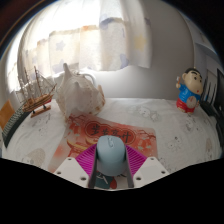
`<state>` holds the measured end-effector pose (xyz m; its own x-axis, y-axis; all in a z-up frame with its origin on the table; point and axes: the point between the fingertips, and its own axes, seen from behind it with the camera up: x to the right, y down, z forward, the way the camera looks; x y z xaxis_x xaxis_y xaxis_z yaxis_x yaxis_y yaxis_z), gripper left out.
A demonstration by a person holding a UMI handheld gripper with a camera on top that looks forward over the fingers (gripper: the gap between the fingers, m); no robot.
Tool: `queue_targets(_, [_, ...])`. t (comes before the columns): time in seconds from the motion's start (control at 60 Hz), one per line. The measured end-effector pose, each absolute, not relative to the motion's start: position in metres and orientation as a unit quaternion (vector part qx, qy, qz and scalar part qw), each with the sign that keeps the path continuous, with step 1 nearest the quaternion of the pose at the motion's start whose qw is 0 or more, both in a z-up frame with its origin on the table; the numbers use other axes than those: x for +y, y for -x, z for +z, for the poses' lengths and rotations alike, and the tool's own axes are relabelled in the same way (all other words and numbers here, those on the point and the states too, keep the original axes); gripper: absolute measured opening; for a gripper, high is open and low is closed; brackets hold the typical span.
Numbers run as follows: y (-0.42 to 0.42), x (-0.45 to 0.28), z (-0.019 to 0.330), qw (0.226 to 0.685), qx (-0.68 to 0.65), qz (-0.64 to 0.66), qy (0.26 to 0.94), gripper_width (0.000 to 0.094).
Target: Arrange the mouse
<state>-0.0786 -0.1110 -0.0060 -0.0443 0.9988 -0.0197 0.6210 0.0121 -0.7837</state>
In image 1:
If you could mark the white wall shelf unit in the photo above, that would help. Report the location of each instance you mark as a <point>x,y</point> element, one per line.
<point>205,50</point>

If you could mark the red printed mouse pad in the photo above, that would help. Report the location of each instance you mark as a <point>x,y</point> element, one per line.
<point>80,131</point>

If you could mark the wooden model sailing ship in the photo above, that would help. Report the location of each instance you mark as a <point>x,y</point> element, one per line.
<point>36,100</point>

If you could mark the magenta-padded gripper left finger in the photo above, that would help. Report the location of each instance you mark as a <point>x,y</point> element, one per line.
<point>85,161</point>

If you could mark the white star-print curtain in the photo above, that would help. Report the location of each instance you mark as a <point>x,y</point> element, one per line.
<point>100,43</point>

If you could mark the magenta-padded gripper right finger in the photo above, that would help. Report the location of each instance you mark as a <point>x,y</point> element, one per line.
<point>137,163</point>

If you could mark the large white conch shell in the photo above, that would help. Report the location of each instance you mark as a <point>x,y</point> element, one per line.
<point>80,96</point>

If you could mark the black keyboard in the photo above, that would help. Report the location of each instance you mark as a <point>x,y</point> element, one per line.
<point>15,126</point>

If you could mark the light blue computer mouse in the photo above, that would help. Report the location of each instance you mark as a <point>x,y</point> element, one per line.
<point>111,155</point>

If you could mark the white printed tablecloth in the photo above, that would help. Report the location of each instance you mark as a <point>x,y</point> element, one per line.
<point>173,133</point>

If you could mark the cartoon boy figurine clock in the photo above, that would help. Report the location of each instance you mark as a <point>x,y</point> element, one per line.
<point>190,91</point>

